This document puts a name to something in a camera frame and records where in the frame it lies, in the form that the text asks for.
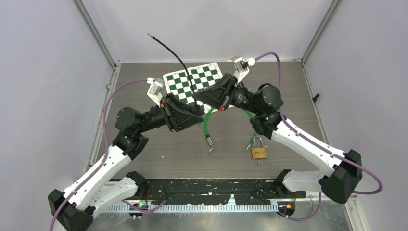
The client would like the brass padlock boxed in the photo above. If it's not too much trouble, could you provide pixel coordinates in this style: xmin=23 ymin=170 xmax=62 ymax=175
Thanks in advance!
xmin=251 ymin=136 xmax=268 ymax=160

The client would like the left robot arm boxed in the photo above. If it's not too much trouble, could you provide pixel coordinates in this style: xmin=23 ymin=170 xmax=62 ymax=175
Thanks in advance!
xmin=48 ymin=93 xmax=204 ymax=231

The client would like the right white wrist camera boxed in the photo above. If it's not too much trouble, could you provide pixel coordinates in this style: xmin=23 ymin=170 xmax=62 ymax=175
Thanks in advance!
xmin=232 ymin=56 xmax=255 ymax=84

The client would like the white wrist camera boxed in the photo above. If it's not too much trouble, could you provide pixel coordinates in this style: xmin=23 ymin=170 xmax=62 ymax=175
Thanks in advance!
xmin=232 ymin=56 xmax=255 ymax=84
xmin=147 ymin=78 xmax=165 ymax=106

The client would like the green cable lock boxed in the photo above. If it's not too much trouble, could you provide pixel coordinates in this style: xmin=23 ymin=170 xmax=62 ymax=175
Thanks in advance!
xmin=204 ymin=107 xmax=259 ymax=151

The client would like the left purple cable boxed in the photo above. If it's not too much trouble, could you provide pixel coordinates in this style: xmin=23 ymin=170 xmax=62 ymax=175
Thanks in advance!
xmin=48 ymin=79 xmax=153 ymax=231

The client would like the black cable lock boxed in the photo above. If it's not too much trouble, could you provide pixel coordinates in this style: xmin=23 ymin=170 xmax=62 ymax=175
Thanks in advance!
xmin=147 ymin=32 xmax=196 ymax=96

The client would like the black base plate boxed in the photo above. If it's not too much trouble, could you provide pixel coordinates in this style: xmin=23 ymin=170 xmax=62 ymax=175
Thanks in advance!
xmin=134 ymin=179 xmax=306 ymax=205

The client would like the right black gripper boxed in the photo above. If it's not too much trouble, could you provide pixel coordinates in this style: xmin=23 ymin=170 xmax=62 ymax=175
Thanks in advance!
xmin=192 ymin=74 xmax=261 ymax=115

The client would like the purple cable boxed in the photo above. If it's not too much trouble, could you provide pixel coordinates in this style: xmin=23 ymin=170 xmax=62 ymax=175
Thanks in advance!
xmin=48 ymin=79 xmax=153 ymax=231
xmin=254 ymin=52 xmax=384 ymax=221

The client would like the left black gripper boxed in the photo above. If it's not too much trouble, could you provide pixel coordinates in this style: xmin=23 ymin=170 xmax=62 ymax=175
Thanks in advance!
xmin=137 ymin=92 xmax=204 ymax=133

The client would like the green white chessboard mat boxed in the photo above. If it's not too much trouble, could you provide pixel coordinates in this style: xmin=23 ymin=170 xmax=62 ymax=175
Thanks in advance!
xmin=163 ymin=62 xmax=223 ymax=114

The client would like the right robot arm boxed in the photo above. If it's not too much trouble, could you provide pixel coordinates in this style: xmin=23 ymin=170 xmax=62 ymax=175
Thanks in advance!
xmin=192 ymin=73 xmax=362 ymax=204

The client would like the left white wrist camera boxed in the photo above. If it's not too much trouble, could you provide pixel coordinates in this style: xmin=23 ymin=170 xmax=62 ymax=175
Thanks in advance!
xmin=147 ymin=78 xmax=165 ymax=106

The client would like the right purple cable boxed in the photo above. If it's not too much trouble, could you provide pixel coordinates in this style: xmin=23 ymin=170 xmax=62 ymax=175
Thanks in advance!
xmin=254 ymin=52 xmax=384 ymax=221

